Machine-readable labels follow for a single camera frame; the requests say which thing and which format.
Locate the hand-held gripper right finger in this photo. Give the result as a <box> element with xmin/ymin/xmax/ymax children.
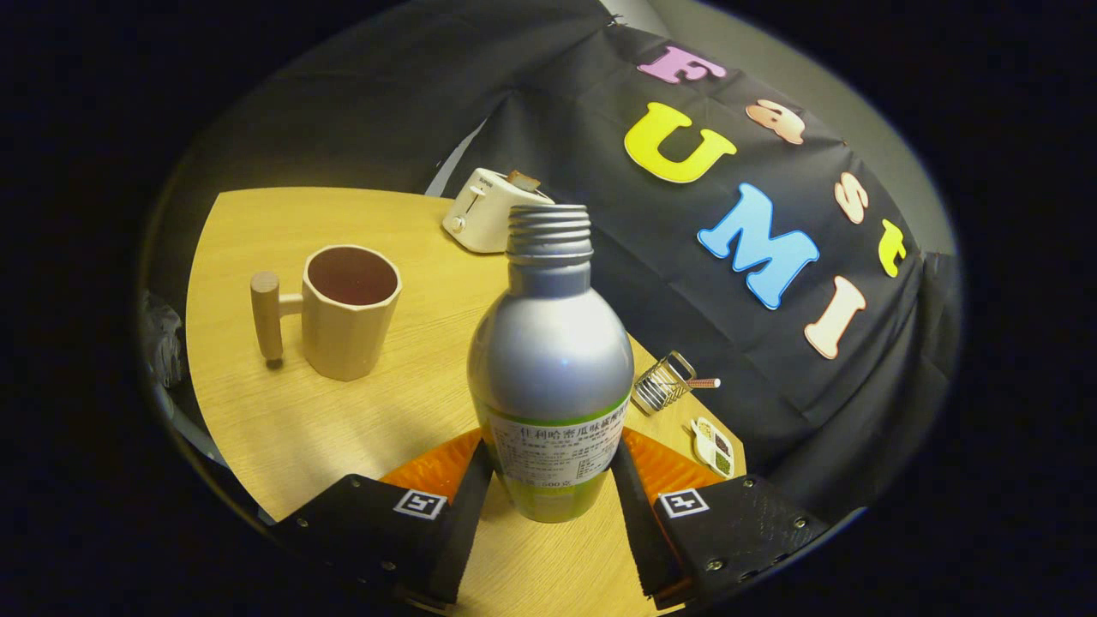
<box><xmin>610</xmin><ymin>427</ymin><xmax>830</xmax><ymax>611</ymax></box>

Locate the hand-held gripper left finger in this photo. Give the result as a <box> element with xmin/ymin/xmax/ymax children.
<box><xmin>274</xmin><ymin>428</ymin><xmax>495</xmax><ymax>608</ymax></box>

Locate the silver bottle with green label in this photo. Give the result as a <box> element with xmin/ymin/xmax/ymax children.
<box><xmin>467</xmin><ymin>204</ymin><xmax>636</xmax><ymax>524</ymax></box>

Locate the beige cup with wooden handle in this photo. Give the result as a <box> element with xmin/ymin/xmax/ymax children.
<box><xmin>250</xmin><ymin>245</ymin><xmax>402</xmax><ymax>382</ymax></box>

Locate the white divided dish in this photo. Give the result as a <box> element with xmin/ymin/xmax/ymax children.
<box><xmin>691</xmin><ymin>417</ymin><xmax>736</xmax><ymax>479</ymax></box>

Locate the wooden table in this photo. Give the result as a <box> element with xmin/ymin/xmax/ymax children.
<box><xmin>186</xmin><ymin>187</ymin><xmax>746</xmax><ymax>617</ymax></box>

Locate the white toaster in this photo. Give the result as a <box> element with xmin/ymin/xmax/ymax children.
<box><xmin>442</xmin><ymin>168</ymin><xmax>555</xmax><ymax>255</ymax></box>

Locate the metal wire rack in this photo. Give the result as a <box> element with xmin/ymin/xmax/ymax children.
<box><xmin>632</xmin><ymin>350</ymin><xmax>722</xmax><ymax>416</ymax></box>

